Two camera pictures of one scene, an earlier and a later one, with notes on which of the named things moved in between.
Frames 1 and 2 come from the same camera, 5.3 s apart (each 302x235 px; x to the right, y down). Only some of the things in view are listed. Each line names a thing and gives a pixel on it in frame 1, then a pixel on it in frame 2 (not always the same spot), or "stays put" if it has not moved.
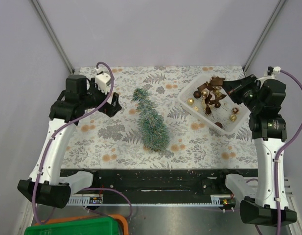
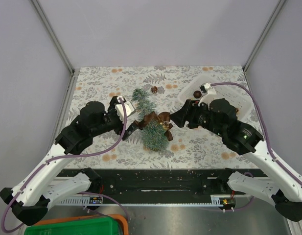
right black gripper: (234, 87) to (188, 112)
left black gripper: (111, 109) to (119, 129)
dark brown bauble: (197, 94) stays put
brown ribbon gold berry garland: (212, 93) to (163, 118)
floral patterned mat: (102, 141) stays put
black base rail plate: (166, 181) stays put
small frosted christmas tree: (155, 129) stays put
